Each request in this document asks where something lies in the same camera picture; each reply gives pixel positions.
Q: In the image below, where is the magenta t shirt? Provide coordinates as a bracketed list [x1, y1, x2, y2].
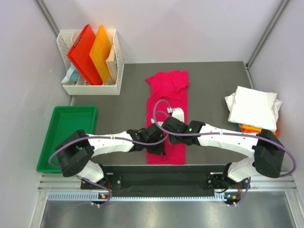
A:
[146, 70, 190, 165]

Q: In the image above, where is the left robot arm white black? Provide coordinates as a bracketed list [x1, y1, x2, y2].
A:
[55, 123, 165, 188]

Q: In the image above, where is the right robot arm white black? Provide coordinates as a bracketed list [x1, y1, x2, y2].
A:
[161, 117, 285, 189]

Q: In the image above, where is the wooden board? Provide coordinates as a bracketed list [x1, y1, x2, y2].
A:
[106, 45, 118, 85]

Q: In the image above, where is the folded white t shirt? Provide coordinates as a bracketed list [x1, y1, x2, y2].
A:
[225, 86, 283, 132]

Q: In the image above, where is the green plastic tray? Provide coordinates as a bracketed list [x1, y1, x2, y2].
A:
[36, 105, 97, 173]

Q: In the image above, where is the orange plastic board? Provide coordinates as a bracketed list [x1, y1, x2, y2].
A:
[89, 25, 113, 86]

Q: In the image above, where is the red plastic board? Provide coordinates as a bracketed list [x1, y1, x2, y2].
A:
[67, 24, 103, 86]

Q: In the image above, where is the white plastic basket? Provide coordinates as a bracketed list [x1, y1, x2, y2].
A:
[57, 29, 124, 95]

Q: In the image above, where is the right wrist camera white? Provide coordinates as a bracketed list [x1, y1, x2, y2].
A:
[167, 107, 185, 123]

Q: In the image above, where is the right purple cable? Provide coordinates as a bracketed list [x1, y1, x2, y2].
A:
[152, 99, 297, 207]

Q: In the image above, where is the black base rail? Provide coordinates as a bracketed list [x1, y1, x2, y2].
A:
[80, 164, 251, 197]

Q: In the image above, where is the white slotted cable duct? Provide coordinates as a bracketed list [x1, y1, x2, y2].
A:
[47, 191, 237, 202]

